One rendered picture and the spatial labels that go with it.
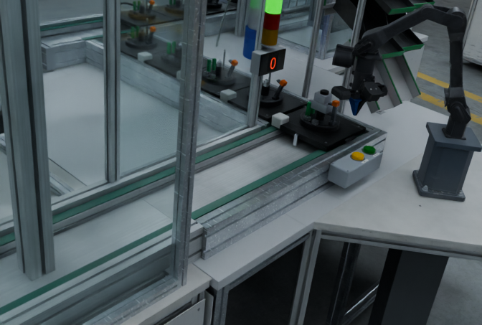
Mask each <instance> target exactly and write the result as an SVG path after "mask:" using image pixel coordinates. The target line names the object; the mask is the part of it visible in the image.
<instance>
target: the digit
mask: <svg viewBox="0 0 482 325"><path fill-rule="evenodd" d="M278 55H279V52H277V53H274V54H271V55H269V60H268V71H267V72H272V71H274V70H277V65H278Z"/></svg>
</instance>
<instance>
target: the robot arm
mask: <svg viewBox="0 0 482 325"><path fill-rule="evenodd" d="M425 20H430V21H433V22H436V23H438V24H442V25H444V26H447V30H448V36H449V40H450V41H449V43H450V61H449V62H450V84H449V88H444V93H445V97H444V104H445V107H446V106H447V109H448V112H449V113H450V116H449V119H448V123H447V126H446V128H442V130H443V133H444V134H445V137H446V138H456V139H461V140H466V139H467V138H466V136H465V134H464V133H465V129H466V126H467V123H468V122H469V121H470V120H471V113H470V108H469V107H468V106H467V104H466V97H465V93H464V89H463V38H464V34H465V31H466V25H467V18H466V13H465V12H464V10H463V9H461V8H460V7H453V8H448V7H444V6H436V5H432V4H423V5H422V6H421V7H420V8H418V9H416V10H414V11H412V12H410V13H409V14H406V15H404V16H403V17H401V18H399V19H397V20H395V21H393V22H392V23H390V24H388V25H385V26H383V27H377V28H374V29H370V30H368V31H366V32H365V33H364V34H363V36H362V39H361V40H360V41H359V42H358V43H357V44H355V45H354V47H348V46H344V45H342V44H337V46H336V51H335V54H334V57H333V61H332V65H335V66H339V67H347V68H350V67H351V66H352V65H353V66H354V61H355V58H356V57H357V61H356V68H355V71H352V75H354V78H353V82H352V83H349V86H350V87H351V89H346V88H344V87H343V86H334V87H332V89H331V94H333V95H335V96H336V97H337V98H338V99H340V100H349V102H350V105H351V110H352V113H353V115H354V116H356V115H357V114H358V112H359V111H360V110H361V108H362V106H363V104H365V103H366V102H367V101H368V102H371V101H378V100H379V98H380V97H384V96H385V95H387V91H388V90H387V87H386V86H385V85H382V84H380V83H375V82H374V81H375V76H373V72H374V66H375V62H376V60H379V61H382V55H381V54H380V53H379V51H377V52H375V51H376V50H378V49H379V48H380V47H381V46H383V45H384V44H385V43H386V42H387V41H388V40H390V39H391V38H393V37H394V36H396V35H398V34H400V33H402V32H404V31H406V30H408V29H409V28H411V27H413V26H415V25H417V24H419V23H421V22H423V21H425ZM365 52H366V53H365Z"/></svg>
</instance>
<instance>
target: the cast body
mask: <svg viewBox="0 0 482 325"><path fill-rule="evenodd" d="M331 98H332V94H331V93H329V91H328V90H325V89H322V90H320V91H318V92H316V93H315V94H314V99H313V100H312V99H310V100H309V101H310V102H311V108H312V109H315V110H317V111H320V112H322V113H325V114H327V113H329V112H331V111H332V109H333V106H331V105H328V103H330V102H331Z"/></svg>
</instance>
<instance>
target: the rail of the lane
mask: <svg viewBox="0 0 482 325"><path fill-rule="evenodd" d="M386 137H387V132H386V131H383V130H381V129H378V128H375V129H373V130H372V131H370V132H368V133H365V134H364V135H362V136H360V137H358V138H356V136H351V137H349V138H347V139H345V140H344V145H342V146H340V147H338V148H337V149H334V150H333V151H330V152H328V153H327V154H324V155H323V156H320V157H318V158H317V159H314V160H313V161H310V162H308V163H307V164H304V165H303V166H301V167H299V168H297V169H295V170H293V171H291V172H289V173H287V174H285V175H283V176H281V177H279V178H277V179H275V180H273V181H271V182H269V183H267V184H265V185H264V186H262V187H260V188H258V189H256V190H254V191H252V192H250V193H248V194H246V195H244V196H242V197H240V198H238V199H236V200H234V201H232V202H230V203H228V204H226V205H225V206H223V207H220V208H219V209H216V210H215V211H213V212H210V213H209V214H207V215H205V216H203V217H200V218H199V219H197V220H195V221H196V224H198V223H199V224H201V225H202V226H204V227H203V233H202V234H201V235H202V249H200V251H201V258H202V259H203V260H206V259H208V258H210V257H212V256H213V255H215V254H217V253H218V252H220V251H222V250H224V249H225V248H227V247H229V246H231V245H232V244H234V243H235V242H237V241H239V240H241V239H243V238H244V237H246V236H248V235H249V234H251V233H252V232H254V231H256V230H258V229H260V228H261V227H263V226H265V225H266V224H268V223H269V222H272V221H273V220H275V219H277V218H278V217H280V216H281V215H284V214H285V213H286V212H289V211H290V210H292V209H294V208H295V207H297V206H298V205H300V204H303V203H304V202H306V201H307V200H309V199H311V198H312V197H315V196H316V195H317V194H320V193H321V192H323V191H324V190H326V189H328V188H329V187H332V186H333V185H335V184H334V183H333V182H330V181H329V180H328V179H327V177H328V173H329V167H330V164H331V163H333V162H335V161H336V160H338V159H340V158H342V157H344V156H345V155H347V154H350V153H351V152H353V151H356V150H357V149H359V148H361V147H362V146H365V145H367V146H372V147H374V148H375V149H376V150H378V151H381V152H382V153H383V150H384V145H385V141H386Z"/></svg>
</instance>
